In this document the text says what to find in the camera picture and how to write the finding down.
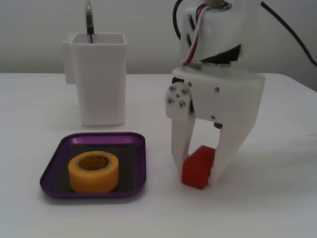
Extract red white servo wires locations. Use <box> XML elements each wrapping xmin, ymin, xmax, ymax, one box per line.
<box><xmin>182</xmin><ymin>4</ymin><xmax>211</xmax><ymax>66</ymax></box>

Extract red cube block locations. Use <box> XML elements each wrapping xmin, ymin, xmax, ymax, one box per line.
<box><xmin>181</xmin><ymin>145</ymin><xmax>216</xmax><ymax>190</ymax></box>

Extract black cable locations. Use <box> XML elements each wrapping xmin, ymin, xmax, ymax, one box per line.
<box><xmin>172</xmin><ymin>0</ymin><xmax>185</xmax><ymax>41</ymax></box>
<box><xmin>260</xmin><ymin>0</ymin><xmax>317</xmax><ymax>66</ymax></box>

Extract purple metal tray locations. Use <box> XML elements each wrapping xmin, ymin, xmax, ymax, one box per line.
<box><xmin>39</xmin><ymin>131</ymin><xmax>147</xmax><ymax>199</ymax></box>

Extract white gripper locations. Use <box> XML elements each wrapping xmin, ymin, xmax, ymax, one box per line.
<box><xmin>165</xmin><ymin>64</ymin><xmax>266</xmax><ymax>186</ymax></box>

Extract white plastic box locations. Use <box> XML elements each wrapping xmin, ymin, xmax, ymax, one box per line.
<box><xmin>61</xmin><ymin>32</ymin><xmax>127</xmax><ymax>127</ymax></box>

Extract black pen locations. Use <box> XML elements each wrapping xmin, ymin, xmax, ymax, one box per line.
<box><xmin>85</xmin><ymin>0</ymin><xmax>96</xmax><ymax>44</ymax></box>

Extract yellow masking tape roll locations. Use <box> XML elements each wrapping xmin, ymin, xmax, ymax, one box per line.
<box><xmin>68</xmin><ymin>150</ymin><xmax>119</xmax><ymax>194</ymax></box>

